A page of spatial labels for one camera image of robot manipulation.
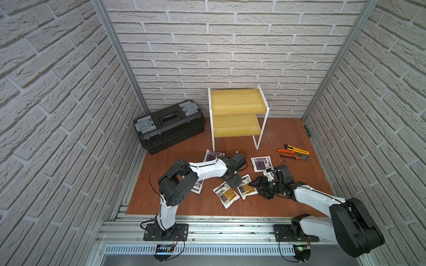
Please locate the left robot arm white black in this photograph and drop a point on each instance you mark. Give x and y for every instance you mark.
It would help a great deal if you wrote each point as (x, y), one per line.
(176, 184)

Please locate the purple coffee bag left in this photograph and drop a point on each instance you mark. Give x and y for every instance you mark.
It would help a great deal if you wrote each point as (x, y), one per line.
(212, 155)

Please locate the controller board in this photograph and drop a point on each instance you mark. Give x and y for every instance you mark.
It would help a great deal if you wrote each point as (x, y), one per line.
(163, 252)
(302, 253)

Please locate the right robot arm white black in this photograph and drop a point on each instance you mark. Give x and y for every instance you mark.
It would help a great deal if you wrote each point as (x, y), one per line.
(347, 222)

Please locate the yellow utility knife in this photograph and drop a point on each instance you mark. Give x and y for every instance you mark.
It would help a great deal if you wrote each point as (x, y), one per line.
(296, 150)

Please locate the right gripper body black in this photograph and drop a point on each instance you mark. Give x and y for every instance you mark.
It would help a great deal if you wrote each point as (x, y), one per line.
(270, 188)

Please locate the black plastic toolbox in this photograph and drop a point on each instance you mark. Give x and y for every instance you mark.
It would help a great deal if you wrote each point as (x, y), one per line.
(167, 127)

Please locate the left controller board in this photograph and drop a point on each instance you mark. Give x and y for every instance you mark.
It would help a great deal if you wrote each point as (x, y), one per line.
(163, 252)

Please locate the purple coffee bag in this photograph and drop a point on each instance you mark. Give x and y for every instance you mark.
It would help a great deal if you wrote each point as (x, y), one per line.
(261, 164)
(212, 155)

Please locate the yellow coffee bag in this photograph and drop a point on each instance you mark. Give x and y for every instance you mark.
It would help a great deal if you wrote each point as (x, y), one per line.
(197, 188)
(226, 194)
(245, 189)

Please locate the purple coffee bag right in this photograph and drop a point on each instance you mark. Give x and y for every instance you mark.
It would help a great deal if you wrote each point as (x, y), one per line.
(261, 164)

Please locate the white frame wooden shelf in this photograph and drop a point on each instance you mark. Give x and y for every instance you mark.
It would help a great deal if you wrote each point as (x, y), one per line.
(238, 112)

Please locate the orange handled pliers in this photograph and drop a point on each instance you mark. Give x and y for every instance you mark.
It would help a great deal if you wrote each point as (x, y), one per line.
(293, 154)

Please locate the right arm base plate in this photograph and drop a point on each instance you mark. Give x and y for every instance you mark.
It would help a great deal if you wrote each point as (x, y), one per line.
(290, 233)

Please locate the aluminium rail frame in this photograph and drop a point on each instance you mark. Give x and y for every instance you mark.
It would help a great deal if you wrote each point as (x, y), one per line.
(207, 236)

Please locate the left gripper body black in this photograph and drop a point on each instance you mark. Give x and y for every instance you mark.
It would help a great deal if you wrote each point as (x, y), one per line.
(233, 179)

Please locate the right controller board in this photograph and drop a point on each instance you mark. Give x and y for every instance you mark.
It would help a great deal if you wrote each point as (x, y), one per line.
(302, 253)

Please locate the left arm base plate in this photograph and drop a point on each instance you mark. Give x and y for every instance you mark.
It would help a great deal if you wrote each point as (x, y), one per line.
(153, 232)

